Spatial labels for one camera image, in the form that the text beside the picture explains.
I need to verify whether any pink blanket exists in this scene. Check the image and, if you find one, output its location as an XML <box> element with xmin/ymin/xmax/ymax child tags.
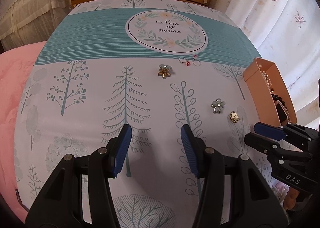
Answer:
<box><xmin>0</xmin><ymin>41</ymin><xmax>48</xmax><ymax>218</ymax></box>

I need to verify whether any tree print tablecloth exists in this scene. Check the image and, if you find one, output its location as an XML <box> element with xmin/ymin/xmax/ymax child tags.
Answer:
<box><xmin>14</xmin><ymin>0</ymin><xmax>295</xmax><ymax>228</ymax></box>

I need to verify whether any grey flower brooch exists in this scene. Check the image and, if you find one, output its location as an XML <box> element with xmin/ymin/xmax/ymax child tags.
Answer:
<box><xmin>211</xmin><ymin>98</ymin><xmax>227</xmax><ymax>114</ymax></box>

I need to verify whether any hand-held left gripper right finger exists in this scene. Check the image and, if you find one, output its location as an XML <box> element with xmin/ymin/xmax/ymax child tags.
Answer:
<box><xmin>180</xmin><ymin>124</ymin><xmax>285</xmax><ymax>228</ymax></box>

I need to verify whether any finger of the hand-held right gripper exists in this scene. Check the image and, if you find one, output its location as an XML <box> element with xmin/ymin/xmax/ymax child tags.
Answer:
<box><xmin>253</xmin><ymin>122</ymin><xmax>318</xmax><ymax>147</ymax></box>
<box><xmin>244</xmin><ymin>133</ymin><xmax>313</xmax><ymax>166</ymax></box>

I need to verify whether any small white pearl strand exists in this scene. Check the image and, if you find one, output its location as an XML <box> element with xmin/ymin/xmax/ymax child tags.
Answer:
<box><xmin>261</xmin><ymin>70</ymin><xmax>274</xmax><ymax>94</ymax></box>

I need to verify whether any pink smart watch band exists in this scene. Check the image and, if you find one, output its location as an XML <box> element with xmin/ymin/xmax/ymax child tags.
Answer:
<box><xmin>275</xmin><ymin>101</ymin><xmax>290</xmax><ymax>124</ymax></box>

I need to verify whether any person's right hand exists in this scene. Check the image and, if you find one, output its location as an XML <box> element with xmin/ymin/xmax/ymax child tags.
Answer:
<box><xmin>286</xmin><ymin>188</ymin><xmax>300</xmax><ymax>208</ymax></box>

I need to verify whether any white leaf print curtain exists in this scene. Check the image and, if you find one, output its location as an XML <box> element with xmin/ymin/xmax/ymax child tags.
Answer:
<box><xmin>205</xmin><ymin>0</ymin><xmax>320</xmax><ymax>131</ymax></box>

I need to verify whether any white lace cover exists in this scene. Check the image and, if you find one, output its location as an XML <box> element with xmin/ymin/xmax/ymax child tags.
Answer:
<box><xmin>0</xmin><ymin>0</ymin><xmax>83</xmax><ymax>50</ymax></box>

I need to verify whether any gold flower brooch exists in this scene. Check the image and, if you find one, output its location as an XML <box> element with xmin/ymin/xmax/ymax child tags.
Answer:
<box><xmin>157</xmin><ymin>64</ymin><xmax>173</xmax><ymax>79</ymax></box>

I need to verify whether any tan jewelry box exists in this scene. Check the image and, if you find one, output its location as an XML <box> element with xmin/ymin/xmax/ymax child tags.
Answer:
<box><xmin>243</xmin><ymin>58</ymin><xmax>297</xmax><ymax>128</ymax></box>

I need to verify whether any round gold brooch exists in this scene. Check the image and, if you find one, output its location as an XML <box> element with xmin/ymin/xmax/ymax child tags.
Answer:
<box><xmin>227</xmin><ymin>111</ymin><xmax>242</xmax><ymax>124</ymax></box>

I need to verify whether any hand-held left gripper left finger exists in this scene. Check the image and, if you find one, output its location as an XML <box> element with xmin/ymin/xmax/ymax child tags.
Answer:
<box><xmin>25</xmin><ymin>124</ymin><xmax>132</xmax><ymax>228</ymax></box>

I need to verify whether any black bead bracelet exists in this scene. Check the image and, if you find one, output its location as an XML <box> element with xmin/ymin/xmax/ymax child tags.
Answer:
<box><xmin>271</xmin><ymin>94</ymin><xmax>288</xmax><ymax>106</ymax></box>

